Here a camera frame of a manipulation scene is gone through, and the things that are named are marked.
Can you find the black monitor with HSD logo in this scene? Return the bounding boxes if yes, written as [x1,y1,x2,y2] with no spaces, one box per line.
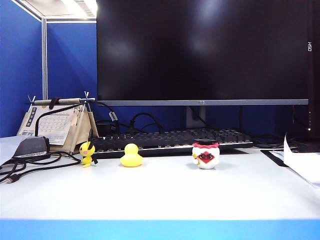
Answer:
[292,0,320,151]

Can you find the black looped cable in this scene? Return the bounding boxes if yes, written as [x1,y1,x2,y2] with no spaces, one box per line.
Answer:
[0,152,63,176]

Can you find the thin black cables by monitor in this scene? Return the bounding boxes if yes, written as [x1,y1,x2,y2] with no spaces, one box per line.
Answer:
[238,105,301,149]

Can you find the silver partition post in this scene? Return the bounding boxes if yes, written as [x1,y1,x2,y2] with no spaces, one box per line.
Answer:
[41,17,49,101]

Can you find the grey monitor stand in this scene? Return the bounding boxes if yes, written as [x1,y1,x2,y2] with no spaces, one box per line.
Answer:
[185,105,207,130]

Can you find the small black box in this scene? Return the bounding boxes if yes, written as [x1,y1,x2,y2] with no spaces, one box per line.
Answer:
[95,121,117,138]

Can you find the yellow rubber duck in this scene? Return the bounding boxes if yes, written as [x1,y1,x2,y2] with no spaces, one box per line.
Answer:
[119,143,144,168]

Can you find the thick black cable with tag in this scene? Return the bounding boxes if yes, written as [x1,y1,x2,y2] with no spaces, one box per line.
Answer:
[34,100,120,137]

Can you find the white doll with red hat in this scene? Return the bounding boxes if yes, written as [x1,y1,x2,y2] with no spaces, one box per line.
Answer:
[191,139,221,170]

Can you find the black tangled cables behind keyboard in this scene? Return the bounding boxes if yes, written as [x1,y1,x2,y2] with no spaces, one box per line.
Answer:
[94,112,166,136]

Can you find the yellow Pichu figure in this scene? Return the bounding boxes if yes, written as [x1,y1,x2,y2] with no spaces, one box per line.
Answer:
[79,140,99,168]

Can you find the black power adapter box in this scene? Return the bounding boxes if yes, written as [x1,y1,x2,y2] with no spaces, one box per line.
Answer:
[12,136,51,159]

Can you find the folded white paper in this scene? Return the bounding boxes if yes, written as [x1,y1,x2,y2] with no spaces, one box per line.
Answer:
[283,133,320,189]

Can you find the black cable with USB plug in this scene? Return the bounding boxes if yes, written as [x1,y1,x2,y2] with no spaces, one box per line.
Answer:
[0,151,82,185]

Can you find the beige tent-shaped desk calendar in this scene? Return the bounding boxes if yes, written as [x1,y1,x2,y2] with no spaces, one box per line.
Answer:
[16,91,100,154]

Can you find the large black computer monitor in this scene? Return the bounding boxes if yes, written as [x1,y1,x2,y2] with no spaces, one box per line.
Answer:
[96,0,310,107]

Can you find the black mechanical keyboard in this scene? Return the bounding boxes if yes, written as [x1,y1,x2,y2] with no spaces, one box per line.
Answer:
[87,127,255,158]

